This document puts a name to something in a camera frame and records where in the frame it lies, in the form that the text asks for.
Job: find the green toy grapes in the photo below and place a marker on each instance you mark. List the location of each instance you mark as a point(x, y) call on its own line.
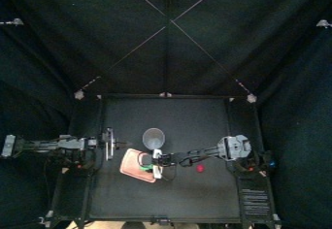
point(146, 167)

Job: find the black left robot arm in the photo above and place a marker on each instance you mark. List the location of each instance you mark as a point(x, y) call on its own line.
point(47, 145)

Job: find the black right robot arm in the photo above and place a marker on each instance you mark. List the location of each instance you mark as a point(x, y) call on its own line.
point(202, 151)

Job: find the grey cup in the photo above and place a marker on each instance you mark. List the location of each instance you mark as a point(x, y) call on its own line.
point(152, 138)

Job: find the small red toy fruit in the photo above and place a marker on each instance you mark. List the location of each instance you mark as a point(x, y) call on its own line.
point(199, 168)

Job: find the black table clamp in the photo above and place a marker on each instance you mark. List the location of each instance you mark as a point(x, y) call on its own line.
point(162, 221)

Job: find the white text label sticker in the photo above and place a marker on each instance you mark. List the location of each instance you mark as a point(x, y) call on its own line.
point(254, 203)

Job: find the silver frame corner bracket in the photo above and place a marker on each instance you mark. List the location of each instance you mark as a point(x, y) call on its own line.
point(164, 94)
point(322, 23)
point(251, 98)
point(16, 21)
point(77, 94)

